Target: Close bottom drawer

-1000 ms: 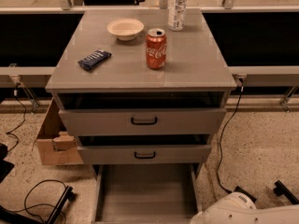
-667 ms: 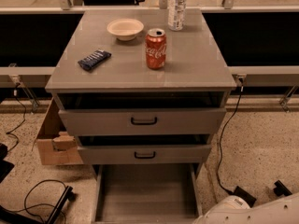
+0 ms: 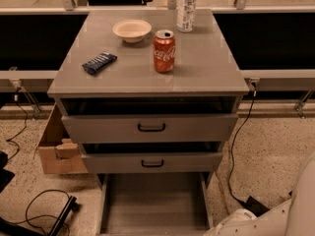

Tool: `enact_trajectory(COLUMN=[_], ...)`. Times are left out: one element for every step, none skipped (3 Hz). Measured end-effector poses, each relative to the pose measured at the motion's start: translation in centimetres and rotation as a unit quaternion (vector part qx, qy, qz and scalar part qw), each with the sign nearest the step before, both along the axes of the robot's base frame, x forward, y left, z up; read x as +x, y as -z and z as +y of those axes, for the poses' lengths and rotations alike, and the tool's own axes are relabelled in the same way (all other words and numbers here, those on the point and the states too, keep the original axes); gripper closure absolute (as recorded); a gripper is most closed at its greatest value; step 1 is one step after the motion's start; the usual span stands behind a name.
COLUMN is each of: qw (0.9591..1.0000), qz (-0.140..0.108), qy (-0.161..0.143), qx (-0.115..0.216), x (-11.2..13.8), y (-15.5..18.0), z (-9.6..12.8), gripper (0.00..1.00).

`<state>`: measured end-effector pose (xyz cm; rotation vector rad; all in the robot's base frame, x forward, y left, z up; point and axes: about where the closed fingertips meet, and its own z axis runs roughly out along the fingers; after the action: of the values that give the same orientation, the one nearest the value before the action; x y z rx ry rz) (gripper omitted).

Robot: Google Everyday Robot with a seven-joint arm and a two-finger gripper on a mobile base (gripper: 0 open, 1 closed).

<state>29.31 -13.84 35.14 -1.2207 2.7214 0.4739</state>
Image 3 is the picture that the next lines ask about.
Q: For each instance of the brown cardboard box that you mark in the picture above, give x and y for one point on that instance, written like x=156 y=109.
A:
x=57 y=153

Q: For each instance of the white paper bowl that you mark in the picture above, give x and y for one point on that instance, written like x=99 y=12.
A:
x=132 y=31

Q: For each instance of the clear plastic water bottle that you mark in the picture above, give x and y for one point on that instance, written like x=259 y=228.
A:
x=186 y=15

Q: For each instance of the grey drawer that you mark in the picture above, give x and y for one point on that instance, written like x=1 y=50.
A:
x=151 y=158
x=141 y=120
x=154 y=204

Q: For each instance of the red coca-cola can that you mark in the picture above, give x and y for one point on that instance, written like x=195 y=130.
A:
x=164 y=50

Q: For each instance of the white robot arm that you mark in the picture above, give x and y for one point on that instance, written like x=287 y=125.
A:
x=294 y=217

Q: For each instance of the grey drawer cabinet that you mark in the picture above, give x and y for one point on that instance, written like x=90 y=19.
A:
x=203 y=68

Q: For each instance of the grey middle drawer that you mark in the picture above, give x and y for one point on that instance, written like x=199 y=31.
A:
x=151 y=158

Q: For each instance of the black stand base left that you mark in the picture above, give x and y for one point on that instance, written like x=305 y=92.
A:
x=14 y=229

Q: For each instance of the grey top drawer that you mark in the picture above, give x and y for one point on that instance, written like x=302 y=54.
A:
x=141 y=120

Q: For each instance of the grey bottom drawer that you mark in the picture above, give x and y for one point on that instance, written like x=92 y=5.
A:
x=154 y=204

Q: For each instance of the blue snack packet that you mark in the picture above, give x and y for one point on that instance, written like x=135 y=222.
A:
x=95 y=65

